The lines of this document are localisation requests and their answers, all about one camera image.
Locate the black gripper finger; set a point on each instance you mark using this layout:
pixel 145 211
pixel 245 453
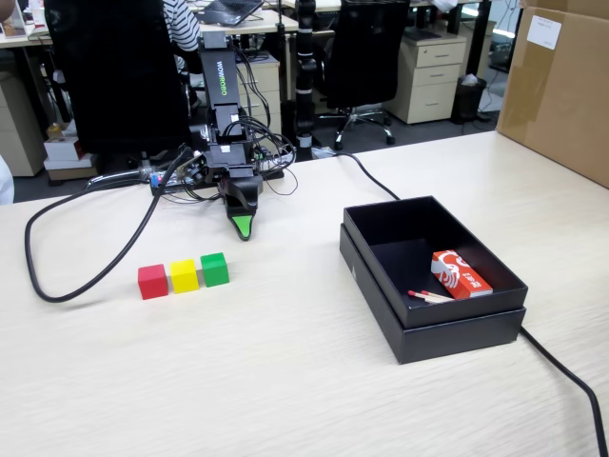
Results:
pixel 242 196
pixel 243 227

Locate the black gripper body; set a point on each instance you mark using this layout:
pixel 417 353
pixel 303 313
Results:
pixel 228 159

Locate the green wooden cube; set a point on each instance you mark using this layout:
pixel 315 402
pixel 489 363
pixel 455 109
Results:
pixel 214 270

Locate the yellow wooden cube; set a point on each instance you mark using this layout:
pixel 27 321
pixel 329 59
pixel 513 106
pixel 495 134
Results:
pixel 184 277

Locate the red wooden cube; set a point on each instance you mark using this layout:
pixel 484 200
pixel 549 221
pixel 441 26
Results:
pixel 153 283

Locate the flat brown box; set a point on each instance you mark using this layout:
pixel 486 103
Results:
pixel 71 174

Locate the black cardboard box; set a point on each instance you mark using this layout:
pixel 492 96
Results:
pixel 404 266

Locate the white cardboard box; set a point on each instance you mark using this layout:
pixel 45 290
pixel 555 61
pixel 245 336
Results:
pixel 62 150

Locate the black open box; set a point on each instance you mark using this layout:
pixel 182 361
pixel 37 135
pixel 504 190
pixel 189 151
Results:
pixel 457 340

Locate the large brown cardboard box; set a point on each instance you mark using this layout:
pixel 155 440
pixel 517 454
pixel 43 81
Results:
pixel 561 105

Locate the black segmented pole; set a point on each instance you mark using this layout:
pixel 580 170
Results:
pixel 305 95

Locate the light wood office desk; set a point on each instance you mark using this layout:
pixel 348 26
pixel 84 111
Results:
pixel 257 28

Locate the person in striped shirt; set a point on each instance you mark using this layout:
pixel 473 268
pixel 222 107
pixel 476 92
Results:
pixel 183 28

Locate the large black office chair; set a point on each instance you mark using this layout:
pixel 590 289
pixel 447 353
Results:
pixel 114 71

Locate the black laptop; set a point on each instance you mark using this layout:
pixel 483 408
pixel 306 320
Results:
pixel 228 10

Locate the black mesh office chair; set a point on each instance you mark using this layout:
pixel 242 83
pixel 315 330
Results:
pixel 364 47

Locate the red tipped wooden match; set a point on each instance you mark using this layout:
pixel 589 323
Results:
pixel 440 298
pixel 418 295

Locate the beige three drawer cabinet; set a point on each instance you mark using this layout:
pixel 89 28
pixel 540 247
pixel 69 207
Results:
pixel 428 100

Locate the beige side cabinet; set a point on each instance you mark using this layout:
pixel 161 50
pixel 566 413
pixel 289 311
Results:
pixel 19 133

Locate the orange white matchbox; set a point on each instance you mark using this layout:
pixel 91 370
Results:
pixel 459 276

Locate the red white carton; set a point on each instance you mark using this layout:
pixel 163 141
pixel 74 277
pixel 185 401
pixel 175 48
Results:
pixel 37 14

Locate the black trash bin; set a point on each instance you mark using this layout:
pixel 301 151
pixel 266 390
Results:
pixel 468 102

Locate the black legged desk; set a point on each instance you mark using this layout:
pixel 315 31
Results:
pixel 480 33

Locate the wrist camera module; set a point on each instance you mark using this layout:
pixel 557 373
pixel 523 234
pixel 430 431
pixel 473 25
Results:
pixel 192 169

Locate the clear photo frame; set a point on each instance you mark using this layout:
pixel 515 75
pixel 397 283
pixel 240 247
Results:
pixel 13 21

